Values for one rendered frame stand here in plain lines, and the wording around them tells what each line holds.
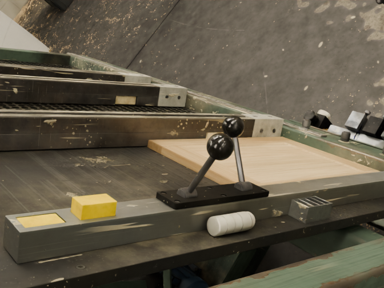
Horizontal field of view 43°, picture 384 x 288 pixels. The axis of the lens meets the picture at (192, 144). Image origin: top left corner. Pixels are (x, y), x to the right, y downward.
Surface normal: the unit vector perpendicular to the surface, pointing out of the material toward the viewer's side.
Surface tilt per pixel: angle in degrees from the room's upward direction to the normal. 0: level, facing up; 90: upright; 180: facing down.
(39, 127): 90
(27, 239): 90
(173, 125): 90
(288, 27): 0
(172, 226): 90
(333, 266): 60
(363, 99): 0
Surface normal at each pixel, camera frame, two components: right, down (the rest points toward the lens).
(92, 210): 0.62, 0.28
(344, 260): 0.16, -0.96
